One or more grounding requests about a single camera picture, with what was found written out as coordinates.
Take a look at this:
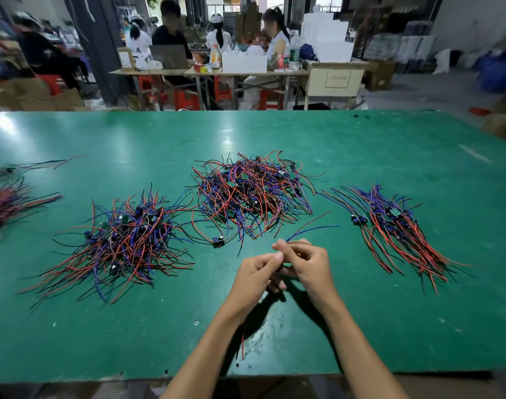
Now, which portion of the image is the small bunch of set-aside wires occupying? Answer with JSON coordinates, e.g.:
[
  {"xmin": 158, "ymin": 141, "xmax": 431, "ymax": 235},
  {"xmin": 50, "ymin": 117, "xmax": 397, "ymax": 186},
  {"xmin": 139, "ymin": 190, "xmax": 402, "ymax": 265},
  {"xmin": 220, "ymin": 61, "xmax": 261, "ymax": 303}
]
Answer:
[{"xmin": 343, "ymin": 184, "xmax": 470, "ymax": 294}]

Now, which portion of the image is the red plastic stool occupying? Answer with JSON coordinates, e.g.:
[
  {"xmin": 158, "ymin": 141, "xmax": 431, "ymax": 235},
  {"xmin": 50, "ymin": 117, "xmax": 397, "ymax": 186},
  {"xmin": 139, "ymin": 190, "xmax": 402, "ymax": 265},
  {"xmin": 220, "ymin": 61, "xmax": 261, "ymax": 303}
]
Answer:
[
  {"xmin": 137, "ymin": 76, "xmax": 167, "ymax": 110},
  {"xmin": 258, "ymin": 89, "xmax": 285, "ymax": 111},
  {"xmin": 37, "ymin": 74, "xmax": 65, "ymax": 96},
  {"xmin": 213, "ymin": 76, "xmax": 234, "ymax": 103}
]

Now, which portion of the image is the heap of blue bags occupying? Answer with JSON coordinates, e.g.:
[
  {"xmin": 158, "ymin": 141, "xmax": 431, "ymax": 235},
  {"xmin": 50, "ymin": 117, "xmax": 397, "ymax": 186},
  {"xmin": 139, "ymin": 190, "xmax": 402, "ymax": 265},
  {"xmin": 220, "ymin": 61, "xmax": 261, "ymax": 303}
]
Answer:
[{"xmin": 473, "ymin": 49, "xmax": 506, "ymax": 94}]

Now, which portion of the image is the person's left forearm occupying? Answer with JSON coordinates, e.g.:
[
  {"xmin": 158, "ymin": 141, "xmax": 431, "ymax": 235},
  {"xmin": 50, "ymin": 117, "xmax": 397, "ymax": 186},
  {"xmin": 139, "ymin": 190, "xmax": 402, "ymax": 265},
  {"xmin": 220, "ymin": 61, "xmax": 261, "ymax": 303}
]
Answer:
[{"xmin": 162, "ymin": 310, "xmax": 258, "ymax": 399}]

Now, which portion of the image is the row of cardboard boxes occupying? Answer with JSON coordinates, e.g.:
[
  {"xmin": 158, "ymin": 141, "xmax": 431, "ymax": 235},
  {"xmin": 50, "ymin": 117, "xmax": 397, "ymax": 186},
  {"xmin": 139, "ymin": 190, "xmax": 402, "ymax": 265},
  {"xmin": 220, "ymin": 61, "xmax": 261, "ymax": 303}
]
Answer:
[{"xmin": 0, "ymin": 76, "xmax": 85, "ymax": 112}]

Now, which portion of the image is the person's right hand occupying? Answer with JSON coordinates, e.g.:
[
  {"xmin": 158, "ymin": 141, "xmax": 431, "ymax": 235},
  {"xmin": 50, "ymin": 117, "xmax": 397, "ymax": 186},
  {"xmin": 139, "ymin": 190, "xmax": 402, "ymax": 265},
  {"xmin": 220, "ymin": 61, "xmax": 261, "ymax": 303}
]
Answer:
[{"xmin": 272, "ymin": 238, "xmax": 344, "ymax": 316}]

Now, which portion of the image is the grey laptop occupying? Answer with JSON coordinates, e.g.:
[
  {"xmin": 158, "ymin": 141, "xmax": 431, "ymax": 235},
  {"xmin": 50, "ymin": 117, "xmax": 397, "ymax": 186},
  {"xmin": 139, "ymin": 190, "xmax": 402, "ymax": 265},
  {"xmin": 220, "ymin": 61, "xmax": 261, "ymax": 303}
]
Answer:
[{"xmin": 150, "ymin": 44, "xmax": 190, "ymax": 70}]

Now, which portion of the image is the person's left hand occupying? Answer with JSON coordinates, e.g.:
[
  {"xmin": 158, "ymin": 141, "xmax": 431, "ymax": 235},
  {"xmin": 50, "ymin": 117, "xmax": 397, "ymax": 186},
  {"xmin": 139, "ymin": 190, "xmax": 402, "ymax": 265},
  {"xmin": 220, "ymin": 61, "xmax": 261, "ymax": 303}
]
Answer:
[{"xmin": 220, "ymin": 252, "xmax": 289, "ymax": 325}]

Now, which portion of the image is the stack of white boxes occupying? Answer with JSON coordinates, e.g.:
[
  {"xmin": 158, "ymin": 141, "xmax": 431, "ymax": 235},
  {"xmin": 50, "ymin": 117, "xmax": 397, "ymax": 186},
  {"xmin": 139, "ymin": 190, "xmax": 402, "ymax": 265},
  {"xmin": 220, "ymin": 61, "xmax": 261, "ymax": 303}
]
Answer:
[{"xmin": 300, "ymin": 12, "xmax": 356, "ymax": 65}]

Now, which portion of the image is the sorted wire bundle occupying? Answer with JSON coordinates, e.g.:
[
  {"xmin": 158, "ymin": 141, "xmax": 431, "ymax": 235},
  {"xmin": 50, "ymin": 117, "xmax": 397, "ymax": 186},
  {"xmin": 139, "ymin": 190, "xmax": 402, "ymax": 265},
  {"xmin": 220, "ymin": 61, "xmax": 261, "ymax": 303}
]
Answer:
[
  {"xmin": 20, "ymin": 191, "xmax": 198, "ymax": 308},
  {"xmin": 0, "ymin": 180, "xmax": 63, "ymax": 233}
]

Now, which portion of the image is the dark pillar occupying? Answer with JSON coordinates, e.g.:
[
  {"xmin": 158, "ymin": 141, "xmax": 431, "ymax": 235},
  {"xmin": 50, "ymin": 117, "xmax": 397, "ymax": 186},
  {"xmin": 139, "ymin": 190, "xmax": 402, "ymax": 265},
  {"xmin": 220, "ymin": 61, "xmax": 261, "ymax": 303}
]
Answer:
[{"xmin": 63, "ymin": 0, "xmax": 129, "ymax": 105}]

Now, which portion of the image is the person's right forearm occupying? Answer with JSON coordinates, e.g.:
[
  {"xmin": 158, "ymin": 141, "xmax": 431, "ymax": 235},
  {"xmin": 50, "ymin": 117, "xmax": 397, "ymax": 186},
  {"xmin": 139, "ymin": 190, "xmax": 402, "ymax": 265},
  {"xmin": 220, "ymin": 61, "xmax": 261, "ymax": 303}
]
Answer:
[{"xmin": 313, "ymin": 299, "xmax": 410, "ymax": 399}]

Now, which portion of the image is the cream cabinet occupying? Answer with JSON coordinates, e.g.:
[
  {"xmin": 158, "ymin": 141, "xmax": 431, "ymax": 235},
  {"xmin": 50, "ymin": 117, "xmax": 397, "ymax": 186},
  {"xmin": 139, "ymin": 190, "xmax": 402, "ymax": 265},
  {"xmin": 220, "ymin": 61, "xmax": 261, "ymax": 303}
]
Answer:
[{"xmin": 301, "ymin": 62, "xmax": 374, "ymax": 110}]

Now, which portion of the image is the brown cardboard box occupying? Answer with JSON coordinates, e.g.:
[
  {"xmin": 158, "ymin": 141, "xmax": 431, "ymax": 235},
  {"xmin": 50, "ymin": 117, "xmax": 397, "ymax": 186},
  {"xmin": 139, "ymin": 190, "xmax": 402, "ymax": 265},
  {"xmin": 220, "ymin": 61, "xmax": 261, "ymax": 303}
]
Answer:
[{"xmin": 365, "ymin": 60, "xmax": 398, "ymax": 91}]

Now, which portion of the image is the row of white containers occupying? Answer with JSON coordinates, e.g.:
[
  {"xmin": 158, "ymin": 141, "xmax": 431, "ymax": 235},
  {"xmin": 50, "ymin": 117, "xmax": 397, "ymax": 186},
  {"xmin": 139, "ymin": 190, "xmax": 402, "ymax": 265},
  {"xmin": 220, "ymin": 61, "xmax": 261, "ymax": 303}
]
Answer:
[{"xmin": 221, "ymin": 47, "xmax": 269, "ymax": 75}]

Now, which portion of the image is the long wooden work table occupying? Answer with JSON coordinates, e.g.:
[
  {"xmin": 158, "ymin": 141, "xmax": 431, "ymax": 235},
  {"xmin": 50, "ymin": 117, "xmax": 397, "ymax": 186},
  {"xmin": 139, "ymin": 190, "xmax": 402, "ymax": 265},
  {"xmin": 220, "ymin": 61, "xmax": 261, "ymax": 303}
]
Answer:
[{"xmin": 110, "ymin": 68, "xmax": 374, "ymax": 111}]

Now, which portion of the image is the pile of wires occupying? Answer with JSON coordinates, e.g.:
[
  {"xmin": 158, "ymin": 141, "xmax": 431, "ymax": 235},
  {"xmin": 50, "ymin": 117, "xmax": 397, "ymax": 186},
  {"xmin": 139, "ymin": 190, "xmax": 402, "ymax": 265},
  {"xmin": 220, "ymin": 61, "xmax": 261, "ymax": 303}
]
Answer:
[{"xmin": 189, "ymin": 152, "xmax": 319, "ymax": 246}]

